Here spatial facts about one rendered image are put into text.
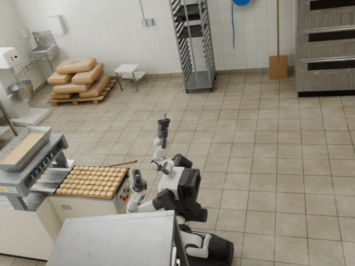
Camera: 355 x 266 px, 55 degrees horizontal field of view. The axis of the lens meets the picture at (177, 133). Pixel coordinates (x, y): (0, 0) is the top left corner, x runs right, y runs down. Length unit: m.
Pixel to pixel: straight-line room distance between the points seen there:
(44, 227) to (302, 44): 4.06
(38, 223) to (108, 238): 2.08
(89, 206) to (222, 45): 4.20
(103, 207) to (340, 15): 3.90
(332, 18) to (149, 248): 4.42
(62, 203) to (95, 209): 0.35
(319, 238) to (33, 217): 2.67
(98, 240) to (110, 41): 5.94
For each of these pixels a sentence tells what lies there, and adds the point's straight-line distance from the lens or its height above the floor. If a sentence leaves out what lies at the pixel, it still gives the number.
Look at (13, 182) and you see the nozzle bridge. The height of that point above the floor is 1.18.
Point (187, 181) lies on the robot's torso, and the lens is 2.60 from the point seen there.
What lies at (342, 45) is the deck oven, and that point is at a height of 0.83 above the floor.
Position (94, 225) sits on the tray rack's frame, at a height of 1.82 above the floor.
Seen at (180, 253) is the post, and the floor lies 1.57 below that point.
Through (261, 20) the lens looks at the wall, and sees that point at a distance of 6.26.
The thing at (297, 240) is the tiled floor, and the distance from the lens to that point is 3.61.
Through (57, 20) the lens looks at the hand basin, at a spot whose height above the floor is 1.41.
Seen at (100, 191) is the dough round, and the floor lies 0.90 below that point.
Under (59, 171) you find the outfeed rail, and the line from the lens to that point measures 3.59.
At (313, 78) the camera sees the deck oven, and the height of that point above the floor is 0.34.
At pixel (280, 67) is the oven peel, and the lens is 6.26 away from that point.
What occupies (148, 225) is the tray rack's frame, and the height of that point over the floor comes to 1.82.
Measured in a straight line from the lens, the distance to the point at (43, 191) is 3.41.
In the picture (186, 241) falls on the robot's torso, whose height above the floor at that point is 0.36.
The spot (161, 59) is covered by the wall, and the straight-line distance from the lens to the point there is 6.85.
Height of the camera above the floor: 2.84
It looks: 33 degrees down
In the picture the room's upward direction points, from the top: 12 degrees counter-clockwise
